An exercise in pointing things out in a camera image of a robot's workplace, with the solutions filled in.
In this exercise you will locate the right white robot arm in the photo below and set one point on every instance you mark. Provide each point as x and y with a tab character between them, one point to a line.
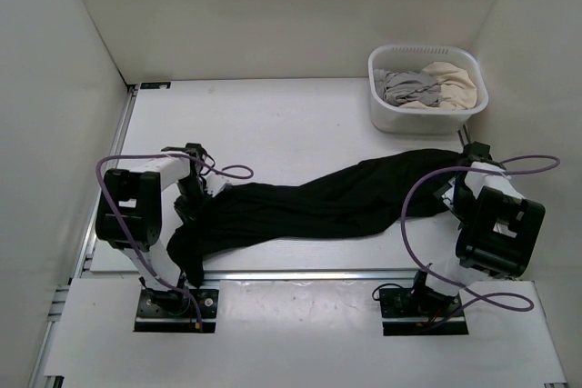
498	229

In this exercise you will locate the beige garment in basket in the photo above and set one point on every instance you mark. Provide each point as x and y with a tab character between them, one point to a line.
457	91

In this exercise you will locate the white plastic laundry basket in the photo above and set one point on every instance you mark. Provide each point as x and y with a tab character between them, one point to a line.
413	58

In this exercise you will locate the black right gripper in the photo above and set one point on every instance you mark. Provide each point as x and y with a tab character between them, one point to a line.
446	194

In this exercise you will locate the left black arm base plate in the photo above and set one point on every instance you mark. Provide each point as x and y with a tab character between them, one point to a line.
158	312

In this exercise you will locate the small dark label sticker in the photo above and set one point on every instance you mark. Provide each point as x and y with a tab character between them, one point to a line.
155	85

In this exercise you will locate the black trousers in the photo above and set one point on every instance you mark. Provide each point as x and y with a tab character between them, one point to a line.
358	201

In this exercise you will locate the white front cover board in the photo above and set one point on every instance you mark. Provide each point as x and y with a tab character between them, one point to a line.
289	334

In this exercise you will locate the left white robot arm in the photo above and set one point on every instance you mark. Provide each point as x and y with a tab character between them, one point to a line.
130	212

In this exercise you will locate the grey garment in basket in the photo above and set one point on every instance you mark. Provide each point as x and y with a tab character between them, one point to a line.
398	88

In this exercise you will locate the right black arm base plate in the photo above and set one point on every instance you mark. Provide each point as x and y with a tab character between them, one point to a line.
407	313

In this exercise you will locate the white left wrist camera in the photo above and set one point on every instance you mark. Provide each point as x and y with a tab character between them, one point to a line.
217	184

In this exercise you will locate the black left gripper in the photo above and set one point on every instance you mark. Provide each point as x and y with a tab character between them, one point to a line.
192	214

